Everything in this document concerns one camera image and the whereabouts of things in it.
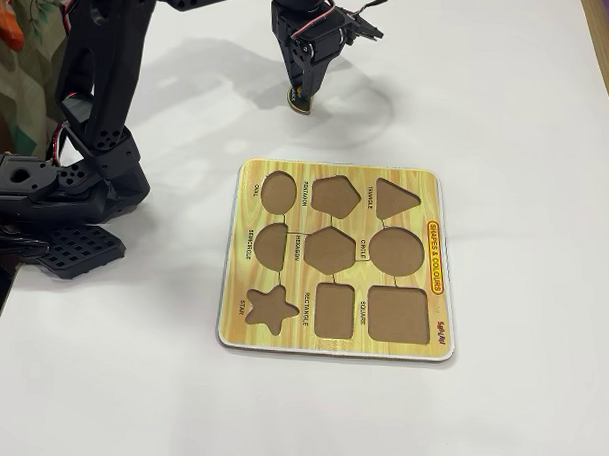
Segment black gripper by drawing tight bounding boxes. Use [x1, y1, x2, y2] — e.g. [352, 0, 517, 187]
[267, 0, 356, 101]

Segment black semicircle piece yellow pin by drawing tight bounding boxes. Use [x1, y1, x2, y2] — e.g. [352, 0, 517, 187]
[285, 85, 314, 115]

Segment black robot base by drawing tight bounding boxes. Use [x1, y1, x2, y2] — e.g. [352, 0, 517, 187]
[0, 150, 138, 231]

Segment wooden shape puzzle board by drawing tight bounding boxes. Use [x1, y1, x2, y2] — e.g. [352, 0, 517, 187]
[214, 156, 463, 365]

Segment black grid table clamp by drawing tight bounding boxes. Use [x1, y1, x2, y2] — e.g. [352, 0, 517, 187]
[20, 221, 128, 283]

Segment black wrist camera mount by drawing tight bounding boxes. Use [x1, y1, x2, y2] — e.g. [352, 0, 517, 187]
[340, 6, 386, 43]

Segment thin black camera cable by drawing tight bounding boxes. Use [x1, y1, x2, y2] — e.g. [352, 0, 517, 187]
[359, 0, 410, 17]

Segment red white servo wires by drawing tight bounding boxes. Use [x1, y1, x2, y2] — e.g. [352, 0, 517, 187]
[45, 0, 88, 164]

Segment glossy black cable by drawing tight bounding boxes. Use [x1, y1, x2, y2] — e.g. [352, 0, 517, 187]
[0, 232, 50, 260]

